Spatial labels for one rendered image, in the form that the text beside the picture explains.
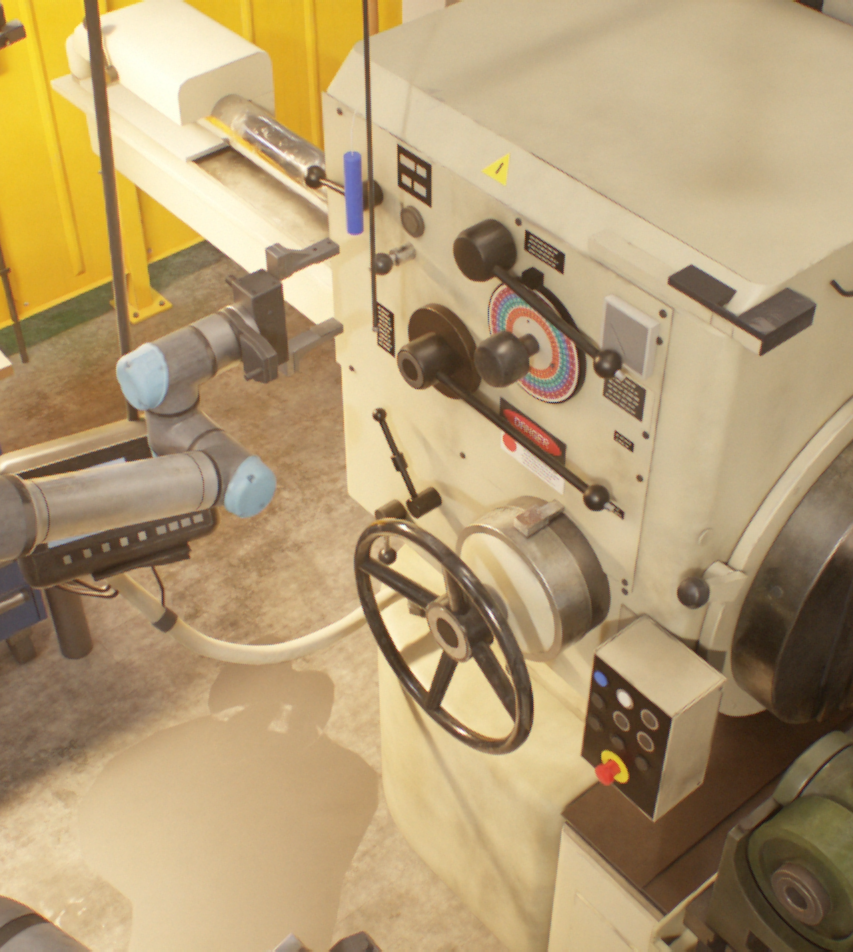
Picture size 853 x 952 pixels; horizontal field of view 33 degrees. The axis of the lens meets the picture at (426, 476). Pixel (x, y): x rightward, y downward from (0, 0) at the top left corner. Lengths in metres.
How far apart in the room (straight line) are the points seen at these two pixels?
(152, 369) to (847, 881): 1.07
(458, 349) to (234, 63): 1.29
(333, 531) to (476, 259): 2.24
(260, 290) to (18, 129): 2.54
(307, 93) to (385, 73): 2.86
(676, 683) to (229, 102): 1.73
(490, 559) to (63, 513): 0.65
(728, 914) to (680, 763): 0.22
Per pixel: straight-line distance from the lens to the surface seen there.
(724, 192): 1.82
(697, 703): 1.94
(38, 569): 2.43
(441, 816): 3.11
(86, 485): 1.70
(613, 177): 1.83
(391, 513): 2.41
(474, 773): 2.86
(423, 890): 3.31
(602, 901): 2.74
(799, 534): 1.99
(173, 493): 1.76
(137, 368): 1.84
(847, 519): 1.97
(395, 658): 2.17
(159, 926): 3.31
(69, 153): 4.48
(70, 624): 3.69
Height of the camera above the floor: 2.85
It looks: 43 degrees down
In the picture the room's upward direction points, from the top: straight up
